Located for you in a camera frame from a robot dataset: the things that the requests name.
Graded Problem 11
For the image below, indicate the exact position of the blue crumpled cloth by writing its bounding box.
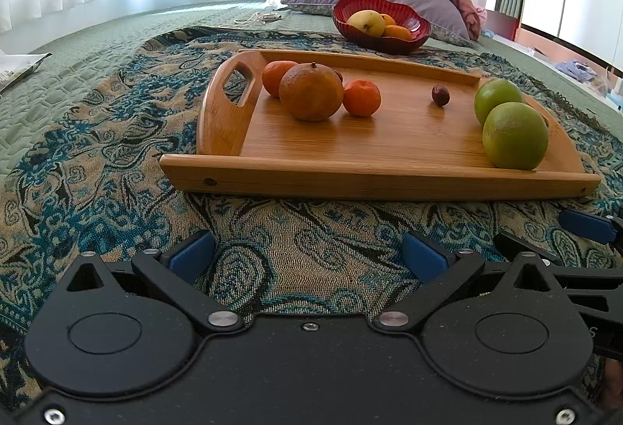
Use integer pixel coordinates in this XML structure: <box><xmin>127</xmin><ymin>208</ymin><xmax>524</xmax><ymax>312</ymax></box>
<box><xmin>555</xmin><ymin>60</ymin><xmax>598</xmax><ymax>82</ymax></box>

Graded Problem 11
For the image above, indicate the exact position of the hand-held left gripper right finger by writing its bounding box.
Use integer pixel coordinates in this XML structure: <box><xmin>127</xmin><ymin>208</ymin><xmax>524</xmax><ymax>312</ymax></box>
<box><xmin>372</xmin><ymin>231</ymin><xmax>565</xmax><ymax>333</ymax></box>

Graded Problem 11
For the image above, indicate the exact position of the yellow pear in bowl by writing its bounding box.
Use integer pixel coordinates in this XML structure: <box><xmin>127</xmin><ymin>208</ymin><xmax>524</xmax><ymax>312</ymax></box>
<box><xmin>347</xmin><ymin>10</ymin><xmax>386</xmax><ymax>38</ymax></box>

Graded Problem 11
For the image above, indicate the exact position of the paisley patterned blanket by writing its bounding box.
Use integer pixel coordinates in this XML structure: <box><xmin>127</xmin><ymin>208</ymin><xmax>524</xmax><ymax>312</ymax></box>
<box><xmin>0</xmin><ymin>26</ymin><xmax>623</xmax><ymax>401</ymax></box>

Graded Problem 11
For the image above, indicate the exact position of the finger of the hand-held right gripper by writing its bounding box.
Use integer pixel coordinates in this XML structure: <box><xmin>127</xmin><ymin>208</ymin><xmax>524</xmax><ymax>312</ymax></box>
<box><xmin>558</xmin><ymin>208</ymin><xmax>623</xmax><ymax>255</ymax></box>
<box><xmin>494</xmin><ymin>231</ymin><xmax>564</xmax><ymax>266</ymax></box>

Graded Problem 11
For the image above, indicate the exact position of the green quilted bedspread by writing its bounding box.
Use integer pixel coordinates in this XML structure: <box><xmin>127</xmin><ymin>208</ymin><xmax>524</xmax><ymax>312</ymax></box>
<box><xmin>0</xmin><ymin>0</ymin><xmax>623</xmax><ymax>192</ymax></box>

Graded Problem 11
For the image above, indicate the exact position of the white cable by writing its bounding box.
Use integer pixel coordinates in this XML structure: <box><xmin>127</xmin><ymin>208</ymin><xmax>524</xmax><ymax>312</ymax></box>
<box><xmin>234</xmin><ymin>11</ymin><xmax>283</xmax><ymax>26</ymax></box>

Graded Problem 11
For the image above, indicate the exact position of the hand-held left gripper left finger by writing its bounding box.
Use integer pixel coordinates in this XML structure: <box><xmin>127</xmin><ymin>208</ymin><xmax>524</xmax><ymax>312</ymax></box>
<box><xmin>65</xmin><ymin>230</ymin><xmax>243</xmax><ymax>334</ymax></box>

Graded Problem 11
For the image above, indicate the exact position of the small green apple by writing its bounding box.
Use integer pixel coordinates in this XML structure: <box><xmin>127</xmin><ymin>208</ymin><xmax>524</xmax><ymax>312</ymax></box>
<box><xmin>474</xmin><ymin>78</ymin><xmax>525</xmax><ymax>127</ymax></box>

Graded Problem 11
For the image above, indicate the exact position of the large green apple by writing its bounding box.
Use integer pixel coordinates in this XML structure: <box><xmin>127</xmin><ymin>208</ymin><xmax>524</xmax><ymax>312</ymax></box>
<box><xmin>482</xmin><ymin>102</ymin><xmax>549</xmax><ymax>171</ymax></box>

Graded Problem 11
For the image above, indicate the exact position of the brownish orange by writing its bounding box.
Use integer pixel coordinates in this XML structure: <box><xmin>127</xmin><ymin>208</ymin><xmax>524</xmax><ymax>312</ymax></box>
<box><xmin>278</xmin><ymin>63</ymin><xmax>345</xmax><ymax>122</ymax></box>

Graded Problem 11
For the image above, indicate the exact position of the wooden tray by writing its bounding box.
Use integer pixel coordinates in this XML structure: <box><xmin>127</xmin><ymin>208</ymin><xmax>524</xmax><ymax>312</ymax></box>
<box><xmin>159</xmin><ymin>48</ymin><xmax>603</xmax><ymax>200</ymax></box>

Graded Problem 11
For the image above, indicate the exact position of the red glass bowl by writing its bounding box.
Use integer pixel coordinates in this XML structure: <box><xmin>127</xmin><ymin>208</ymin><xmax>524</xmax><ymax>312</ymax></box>
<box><xmin>332</xmin><ymin>0</ymin><xmax>432</xmax><ymax>56</ymax></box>

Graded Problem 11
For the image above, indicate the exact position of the small tangerine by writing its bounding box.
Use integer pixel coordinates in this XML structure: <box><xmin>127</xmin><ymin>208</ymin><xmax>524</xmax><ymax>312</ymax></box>
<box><xmin>343</xmin><ymin>79</ymin><xmax>382</xmax><ymax>118</ymax></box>

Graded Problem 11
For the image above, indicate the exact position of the white printed packet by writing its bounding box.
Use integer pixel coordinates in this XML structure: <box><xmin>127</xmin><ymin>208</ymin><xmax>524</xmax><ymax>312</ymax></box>
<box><xmin>0</xmin><ymin>49</ymin><xmax>53</xmax><ymax>93</ymax></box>

